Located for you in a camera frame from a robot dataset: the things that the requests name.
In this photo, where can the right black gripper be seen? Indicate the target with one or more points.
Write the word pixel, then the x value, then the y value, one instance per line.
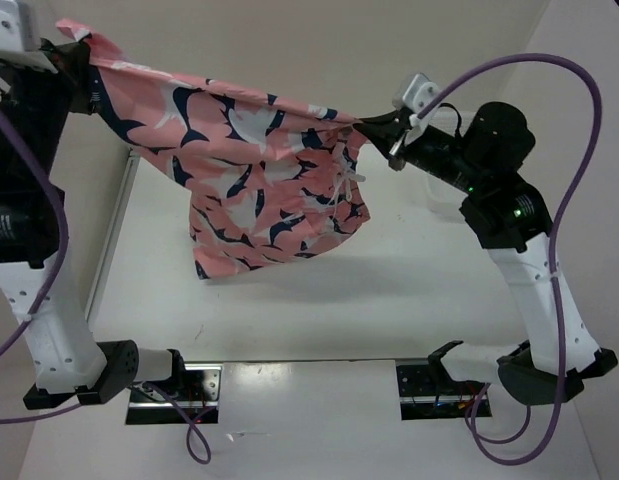
pixel 386 129

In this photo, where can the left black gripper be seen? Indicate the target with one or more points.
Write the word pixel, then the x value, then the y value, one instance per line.
pixel 73 58

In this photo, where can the pink shark print shorts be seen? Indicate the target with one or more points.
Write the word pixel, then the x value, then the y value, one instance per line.
pixel 271 180

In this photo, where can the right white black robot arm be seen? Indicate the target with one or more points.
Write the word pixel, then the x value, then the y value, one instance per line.
pixel 512 223

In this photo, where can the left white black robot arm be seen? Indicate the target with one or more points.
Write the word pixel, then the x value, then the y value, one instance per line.
pixel 38 91

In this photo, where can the white plastic mesh basket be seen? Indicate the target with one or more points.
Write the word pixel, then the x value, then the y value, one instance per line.
pixel 442 199

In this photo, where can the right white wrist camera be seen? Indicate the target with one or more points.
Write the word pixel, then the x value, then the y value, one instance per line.
pixel 419 96

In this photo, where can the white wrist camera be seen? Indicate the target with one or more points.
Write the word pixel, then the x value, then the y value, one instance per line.
pixel 419 96
pixel 20 41

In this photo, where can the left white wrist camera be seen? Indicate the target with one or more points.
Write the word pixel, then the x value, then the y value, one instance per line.
pixel 20 41

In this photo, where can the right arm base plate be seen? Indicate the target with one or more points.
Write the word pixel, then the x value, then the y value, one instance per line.
pixel 422 398

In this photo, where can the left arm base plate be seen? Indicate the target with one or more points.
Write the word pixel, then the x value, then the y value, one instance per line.
pixel 197 394

